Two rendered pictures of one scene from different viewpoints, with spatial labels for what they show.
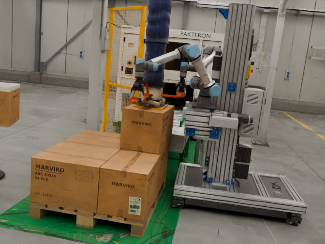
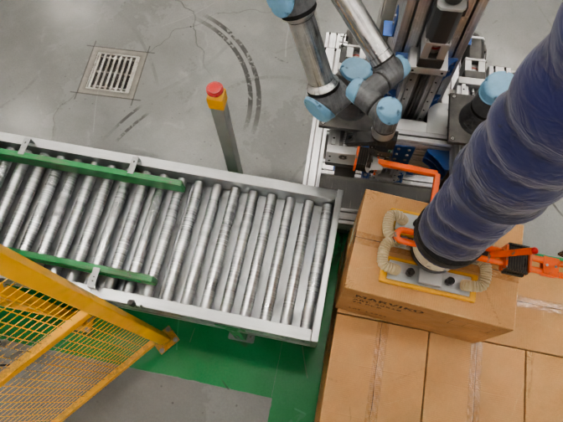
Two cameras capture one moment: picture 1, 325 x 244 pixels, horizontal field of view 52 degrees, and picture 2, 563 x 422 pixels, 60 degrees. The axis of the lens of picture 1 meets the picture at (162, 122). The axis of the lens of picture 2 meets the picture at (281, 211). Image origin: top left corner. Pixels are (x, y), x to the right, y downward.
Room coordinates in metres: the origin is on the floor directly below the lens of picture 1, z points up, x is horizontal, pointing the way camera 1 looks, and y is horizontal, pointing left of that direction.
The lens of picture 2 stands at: (3.94, 0.67, 2.68)
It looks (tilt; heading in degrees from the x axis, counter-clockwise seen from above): 68 degrees down; 277
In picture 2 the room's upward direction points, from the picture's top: 4 degrees counter-clockwise
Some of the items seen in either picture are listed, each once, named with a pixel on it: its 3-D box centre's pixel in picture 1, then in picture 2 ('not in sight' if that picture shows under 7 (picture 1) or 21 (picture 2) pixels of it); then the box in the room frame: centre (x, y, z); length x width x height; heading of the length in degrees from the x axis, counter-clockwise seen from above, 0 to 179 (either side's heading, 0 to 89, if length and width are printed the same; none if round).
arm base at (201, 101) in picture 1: (204, 100); (482, 112); (3.27, -0.39, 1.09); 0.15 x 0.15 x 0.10
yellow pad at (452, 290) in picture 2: (142, 103); (429, 277); (3.48, 0.23, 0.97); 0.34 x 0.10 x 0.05; 170
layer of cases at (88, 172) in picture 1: (109, 167); (460, 367); (3.19, 0.48, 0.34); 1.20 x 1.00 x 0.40; 172
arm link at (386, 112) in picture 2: (184, 67); (386, 115); (3.69, -0.17, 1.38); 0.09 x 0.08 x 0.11; 135
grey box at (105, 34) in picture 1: (105, 39); not in sight; (4.68, 0.88, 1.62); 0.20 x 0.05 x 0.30; 172
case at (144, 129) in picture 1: (148, 125); (422, 269); (3.44, 0.14, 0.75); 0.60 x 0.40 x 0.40; 168
